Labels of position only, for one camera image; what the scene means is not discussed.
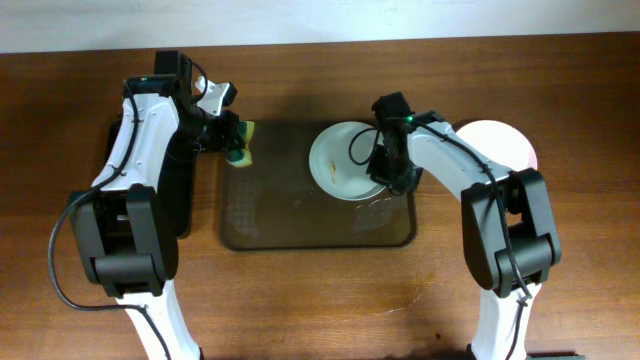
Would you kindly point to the green yellow sponge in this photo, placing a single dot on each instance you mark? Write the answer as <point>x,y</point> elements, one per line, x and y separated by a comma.
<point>238,152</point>

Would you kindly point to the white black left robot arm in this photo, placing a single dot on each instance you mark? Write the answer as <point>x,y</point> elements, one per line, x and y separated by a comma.
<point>138,270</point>

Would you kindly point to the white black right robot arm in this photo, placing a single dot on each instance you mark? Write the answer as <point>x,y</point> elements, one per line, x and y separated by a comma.
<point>510,239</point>

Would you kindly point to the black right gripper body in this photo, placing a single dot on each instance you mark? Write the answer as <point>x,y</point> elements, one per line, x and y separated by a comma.
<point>382,167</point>

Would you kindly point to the brown serving tray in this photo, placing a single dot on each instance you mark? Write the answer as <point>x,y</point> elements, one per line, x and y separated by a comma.
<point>276,204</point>

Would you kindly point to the black rectangular tray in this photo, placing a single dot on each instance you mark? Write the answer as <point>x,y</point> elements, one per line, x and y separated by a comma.
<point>163,159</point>

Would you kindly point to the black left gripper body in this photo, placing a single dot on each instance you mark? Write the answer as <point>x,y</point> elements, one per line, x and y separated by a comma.
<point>223,135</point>

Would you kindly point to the white plate stained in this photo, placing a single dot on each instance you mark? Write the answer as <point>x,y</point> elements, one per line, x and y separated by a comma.
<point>501,143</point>

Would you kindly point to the grey-white plate top stained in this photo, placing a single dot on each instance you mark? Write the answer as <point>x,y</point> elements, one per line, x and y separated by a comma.
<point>334,161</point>

